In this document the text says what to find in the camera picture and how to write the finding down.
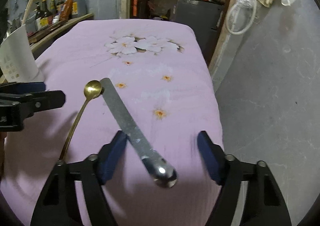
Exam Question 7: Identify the white hose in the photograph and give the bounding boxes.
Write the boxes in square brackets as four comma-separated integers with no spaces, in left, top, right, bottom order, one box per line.
[224,0,258,36]

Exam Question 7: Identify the orange noodle packet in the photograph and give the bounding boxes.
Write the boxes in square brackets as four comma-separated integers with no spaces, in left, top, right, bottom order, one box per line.
[60,0,73,21]

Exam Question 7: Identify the white plastic utensil caddy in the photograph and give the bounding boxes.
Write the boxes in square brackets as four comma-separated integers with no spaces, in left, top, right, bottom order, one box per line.
[1,25,44,82]

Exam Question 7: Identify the person left hand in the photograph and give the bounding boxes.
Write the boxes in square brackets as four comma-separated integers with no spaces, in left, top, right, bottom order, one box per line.
[0,132,7,178]

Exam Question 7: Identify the grey small fridge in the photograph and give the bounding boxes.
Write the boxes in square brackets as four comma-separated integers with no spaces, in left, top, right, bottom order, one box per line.
[172,0,224,62]

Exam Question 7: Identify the dark soy sauce bottle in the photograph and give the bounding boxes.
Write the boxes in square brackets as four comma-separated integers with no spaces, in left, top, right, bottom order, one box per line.
[40,0,51,28]

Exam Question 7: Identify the gold teaspoon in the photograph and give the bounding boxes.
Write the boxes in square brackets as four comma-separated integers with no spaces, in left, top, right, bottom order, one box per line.
[59,80,103,160]

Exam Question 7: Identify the pink floral table cloth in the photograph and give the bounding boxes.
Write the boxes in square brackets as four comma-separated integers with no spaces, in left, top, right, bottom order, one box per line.
[0,18,225,226]

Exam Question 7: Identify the wooden cutting board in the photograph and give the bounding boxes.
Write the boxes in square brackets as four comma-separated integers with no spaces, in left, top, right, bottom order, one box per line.
[28,20,68,44]

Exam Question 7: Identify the wine bottle white label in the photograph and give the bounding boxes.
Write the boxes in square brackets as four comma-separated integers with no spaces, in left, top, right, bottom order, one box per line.
[35,2,43,31]

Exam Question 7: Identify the steel table knife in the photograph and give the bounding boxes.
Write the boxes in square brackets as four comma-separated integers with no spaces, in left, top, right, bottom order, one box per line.
[100,78,178,188]

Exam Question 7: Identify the wooden chopstick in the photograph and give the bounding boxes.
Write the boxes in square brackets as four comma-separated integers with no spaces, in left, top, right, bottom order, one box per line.
[21,0,34,25]

